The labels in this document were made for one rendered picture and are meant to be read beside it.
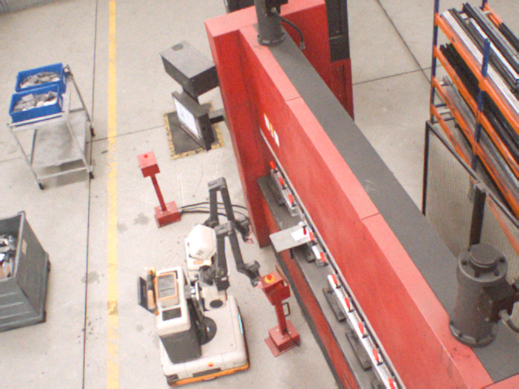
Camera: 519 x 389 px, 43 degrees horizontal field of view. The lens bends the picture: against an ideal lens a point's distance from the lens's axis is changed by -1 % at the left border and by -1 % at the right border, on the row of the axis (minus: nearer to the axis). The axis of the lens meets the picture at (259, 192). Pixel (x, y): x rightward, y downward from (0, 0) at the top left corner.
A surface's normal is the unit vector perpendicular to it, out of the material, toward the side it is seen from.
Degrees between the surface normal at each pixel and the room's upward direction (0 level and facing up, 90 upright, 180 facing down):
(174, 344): 90
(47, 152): 0
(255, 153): 90
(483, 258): 0
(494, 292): 0
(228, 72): 90
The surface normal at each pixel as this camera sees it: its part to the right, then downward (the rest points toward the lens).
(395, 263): -0.15, -0.70
